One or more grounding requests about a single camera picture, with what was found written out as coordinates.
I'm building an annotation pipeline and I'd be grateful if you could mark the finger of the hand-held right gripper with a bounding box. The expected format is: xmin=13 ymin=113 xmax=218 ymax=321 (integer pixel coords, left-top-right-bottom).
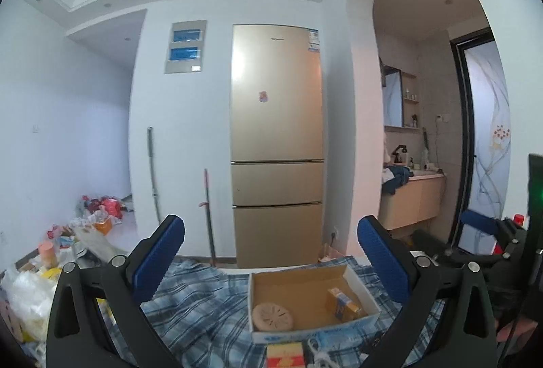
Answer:
xmin=409 ymin=228 xmax=506 ymax=267
xmin=460 ymin=210 xmax=525 ymax=252

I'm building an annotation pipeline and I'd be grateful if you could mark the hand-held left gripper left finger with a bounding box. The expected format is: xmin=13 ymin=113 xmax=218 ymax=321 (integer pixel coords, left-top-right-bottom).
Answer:
xmin=46 ymin=214 xmax=186 ymax=368

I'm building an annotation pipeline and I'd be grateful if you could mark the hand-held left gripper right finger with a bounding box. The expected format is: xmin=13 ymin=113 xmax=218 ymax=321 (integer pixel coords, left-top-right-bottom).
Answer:
xmin=357 ymin=215 xmax=499 ymax=368

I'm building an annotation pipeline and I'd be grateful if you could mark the white cardboard box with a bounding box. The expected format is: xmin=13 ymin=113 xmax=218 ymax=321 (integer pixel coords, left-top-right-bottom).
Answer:
xmin=248 ymin=265 xmax=381 ymax=344

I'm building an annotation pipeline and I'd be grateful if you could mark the white cable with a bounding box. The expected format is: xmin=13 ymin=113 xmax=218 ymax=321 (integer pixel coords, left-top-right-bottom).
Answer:
xmin=305 ymin=338 xmax=340 ymax=368

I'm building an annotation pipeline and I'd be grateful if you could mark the red and beige small box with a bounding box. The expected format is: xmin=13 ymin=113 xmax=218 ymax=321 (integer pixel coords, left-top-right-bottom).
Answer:
xmin=266 ymin=343 xmax=306 ymax=368

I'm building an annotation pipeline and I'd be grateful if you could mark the person's right hand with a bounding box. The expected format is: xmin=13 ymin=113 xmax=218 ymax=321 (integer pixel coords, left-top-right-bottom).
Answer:
xmin=497 ymin=319 xmax=540 ymax=356

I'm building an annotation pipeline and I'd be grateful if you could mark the red soda bottle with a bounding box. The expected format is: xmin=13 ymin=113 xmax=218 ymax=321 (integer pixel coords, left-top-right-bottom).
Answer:
xmin=492 ymin=214 xmax=527 ymax=256

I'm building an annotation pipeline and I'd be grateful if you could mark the beige bathroom vanity cabinet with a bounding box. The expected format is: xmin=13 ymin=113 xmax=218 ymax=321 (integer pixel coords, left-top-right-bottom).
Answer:
xmin=379 ymin=171 xmax=447 ymax=231

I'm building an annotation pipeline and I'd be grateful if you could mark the orange and blue small box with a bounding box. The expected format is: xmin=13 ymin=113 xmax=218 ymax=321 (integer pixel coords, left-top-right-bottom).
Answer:
xmin=326 ymin=287 xmax=368 ymax=320

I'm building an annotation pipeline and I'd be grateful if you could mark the blue plaid cloth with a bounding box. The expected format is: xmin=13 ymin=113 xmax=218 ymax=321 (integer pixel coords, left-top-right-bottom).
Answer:
xmin=97 ymin=255 xmax=446 ymax=368

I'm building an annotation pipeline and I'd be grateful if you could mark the dark blue garment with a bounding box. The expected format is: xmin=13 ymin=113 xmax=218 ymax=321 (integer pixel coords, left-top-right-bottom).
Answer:
xmin=382 ymin=165 xmax=414 ymax=195

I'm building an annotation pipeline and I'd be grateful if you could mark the black framed glass door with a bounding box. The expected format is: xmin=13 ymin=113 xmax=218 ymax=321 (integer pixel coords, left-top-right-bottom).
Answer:
xmin=450 ymin=29 xmax=512 ymax=254

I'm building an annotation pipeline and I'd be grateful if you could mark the orange plastic jar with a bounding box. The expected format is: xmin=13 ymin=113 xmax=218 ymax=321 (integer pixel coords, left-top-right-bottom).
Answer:
xmin=38 ymin=241 xmax=58 ymax=269

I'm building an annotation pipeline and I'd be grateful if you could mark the round beige perforated disc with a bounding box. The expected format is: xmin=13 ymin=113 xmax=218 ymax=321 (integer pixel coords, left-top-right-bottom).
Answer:
xmin=252 ymin=302 xmax=294 ymax=332

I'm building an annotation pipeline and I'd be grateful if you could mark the white plastic bag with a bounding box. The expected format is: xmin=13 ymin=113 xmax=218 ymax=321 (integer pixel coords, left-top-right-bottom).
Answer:
xmin=0 ymin=266 xmax=60 ymax=343

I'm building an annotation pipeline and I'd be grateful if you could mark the bathroom mirror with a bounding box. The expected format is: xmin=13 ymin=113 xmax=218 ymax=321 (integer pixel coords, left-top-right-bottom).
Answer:
xmin=382 ymin=69 xmax=404 ymax=127

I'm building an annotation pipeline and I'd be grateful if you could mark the gold three-door refrigerator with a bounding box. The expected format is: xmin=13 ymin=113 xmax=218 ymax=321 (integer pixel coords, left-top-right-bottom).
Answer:
xmin=230 ymin=24 xmax=325 ymax=269

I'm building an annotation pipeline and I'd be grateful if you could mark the grey electrical panel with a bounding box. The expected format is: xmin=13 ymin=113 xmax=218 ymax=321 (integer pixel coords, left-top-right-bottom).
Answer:
xmin=164 ymin=20 xmax=208 ymax=74

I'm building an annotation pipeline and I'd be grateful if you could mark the red broom handle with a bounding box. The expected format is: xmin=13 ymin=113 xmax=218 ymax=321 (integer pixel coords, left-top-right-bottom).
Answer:
xmin=199 ymin=169 xmax=217 ymax=265

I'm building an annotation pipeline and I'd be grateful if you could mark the grey mop handle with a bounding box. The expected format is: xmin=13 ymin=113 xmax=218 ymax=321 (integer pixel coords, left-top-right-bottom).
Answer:
xmin=147 ymin=126 xmax=162 ymax=225

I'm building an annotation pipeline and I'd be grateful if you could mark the wooden wall niche shelf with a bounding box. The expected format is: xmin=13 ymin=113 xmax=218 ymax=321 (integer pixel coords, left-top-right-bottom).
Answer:
xmin=401 ymin=71 xmax=420 ymax=129

